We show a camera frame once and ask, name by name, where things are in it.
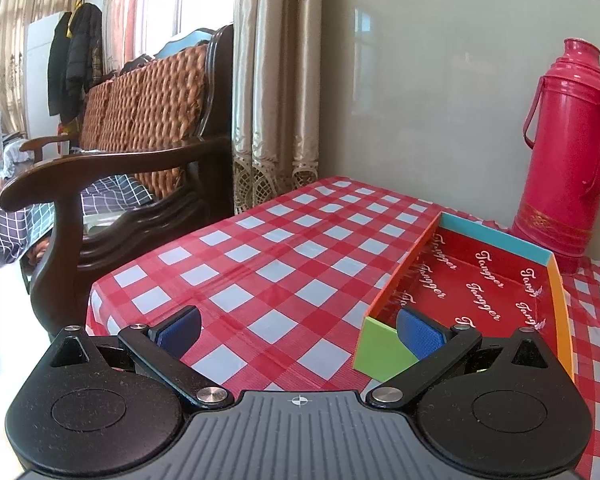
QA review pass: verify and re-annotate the colourful cardboard box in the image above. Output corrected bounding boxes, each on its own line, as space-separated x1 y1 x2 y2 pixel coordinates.
353 212 574 382

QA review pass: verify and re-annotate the plaid blue white blanket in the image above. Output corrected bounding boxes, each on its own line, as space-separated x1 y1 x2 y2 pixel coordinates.
0 174 154 269

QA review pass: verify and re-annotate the woven orange seat cushion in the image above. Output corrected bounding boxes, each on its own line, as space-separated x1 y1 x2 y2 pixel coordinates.
80 42 216 209

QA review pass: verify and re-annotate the white cabinet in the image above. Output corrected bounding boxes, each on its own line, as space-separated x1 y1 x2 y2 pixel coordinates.
23 12 68 140

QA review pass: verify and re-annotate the red thermos flask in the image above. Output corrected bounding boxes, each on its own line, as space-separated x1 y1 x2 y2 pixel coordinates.
510 38 600 273

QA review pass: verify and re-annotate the black hanging jacket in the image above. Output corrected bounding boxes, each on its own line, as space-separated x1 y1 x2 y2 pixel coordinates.
47 2 102 125

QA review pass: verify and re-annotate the beige curtain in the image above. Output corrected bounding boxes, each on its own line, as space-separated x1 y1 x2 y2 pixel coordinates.
232 0 322 212

